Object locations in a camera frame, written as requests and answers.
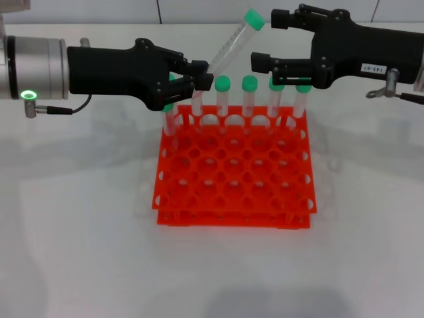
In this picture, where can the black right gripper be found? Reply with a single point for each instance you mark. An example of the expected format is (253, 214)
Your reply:
(364, 49)

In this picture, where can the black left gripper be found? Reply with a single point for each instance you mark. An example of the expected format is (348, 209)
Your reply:
(109, 73)

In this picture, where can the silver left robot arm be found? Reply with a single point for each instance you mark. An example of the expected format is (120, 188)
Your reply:
(33, 66)

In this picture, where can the orange test tube rack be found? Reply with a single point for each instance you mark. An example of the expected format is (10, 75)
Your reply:
(232, 198)

